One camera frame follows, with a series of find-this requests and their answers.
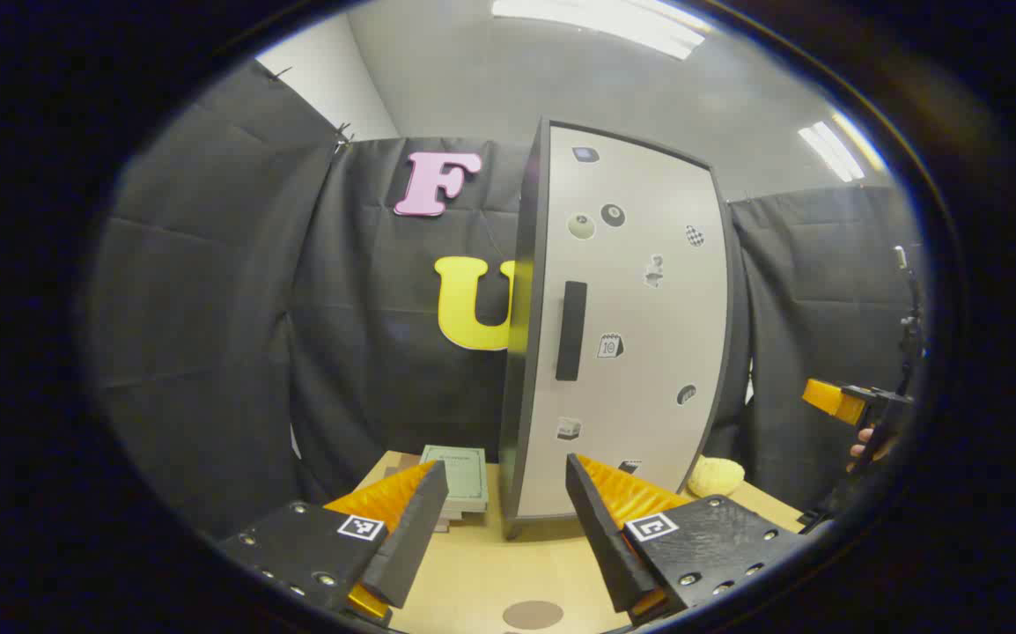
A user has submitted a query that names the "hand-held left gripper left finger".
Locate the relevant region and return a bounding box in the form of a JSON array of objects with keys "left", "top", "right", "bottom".
[{"left": 217, "top": 460, "right": 450, "bottom": 628}]

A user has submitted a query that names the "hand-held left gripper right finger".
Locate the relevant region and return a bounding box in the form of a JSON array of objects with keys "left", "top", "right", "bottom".
[{"left": 565, "top": 453, "right": 813, "bottom": 628}]

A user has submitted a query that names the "round brown coaster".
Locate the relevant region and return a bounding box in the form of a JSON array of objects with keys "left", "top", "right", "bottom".
[{"left": 502, "top": 601, "right": 564, "bottom": 630}]

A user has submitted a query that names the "black cabinet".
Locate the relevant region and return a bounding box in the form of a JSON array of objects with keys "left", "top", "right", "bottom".
[{"left": 499, "top": 117, "right": 751, "bottom": 540}]

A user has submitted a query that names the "black cabinet door handle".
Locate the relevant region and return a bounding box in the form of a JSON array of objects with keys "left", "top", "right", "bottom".
[{"left": 556, "top": 281, "right": 588, "bottom": 382}]

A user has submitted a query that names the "brown book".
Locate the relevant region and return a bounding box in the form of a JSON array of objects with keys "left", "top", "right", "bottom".
[{"left": 383, "top": 454, "right": 428, "bottom": 483}]

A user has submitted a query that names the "green book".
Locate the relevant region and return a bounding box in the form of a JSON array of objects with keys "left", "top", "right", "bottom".
[{"left": 420, "top": 445, "right": 490, "bottom": 513}]

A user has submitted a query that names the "yellow plush ball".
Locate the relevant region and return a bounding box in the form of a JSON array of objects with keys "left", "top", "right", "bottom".
[{"left": 687, "top": 456, "right": 747, "bottom": 498}]

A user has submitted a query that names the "ceiling light panel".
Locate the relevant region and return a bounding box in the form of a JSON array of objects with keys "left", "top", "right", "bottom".
[
  {"left": 490, "top": 0, "right": 707, "bottom": 61},
  {"left": 797, "top": 110, "right": 887, "bottom": 183}
]

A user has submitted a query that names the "black backdrop cloth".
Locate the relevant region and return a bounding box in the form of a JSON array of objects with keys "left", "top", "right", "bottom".
[{"left": 90, "top": 60, "right": 923, "bottom": 538}]

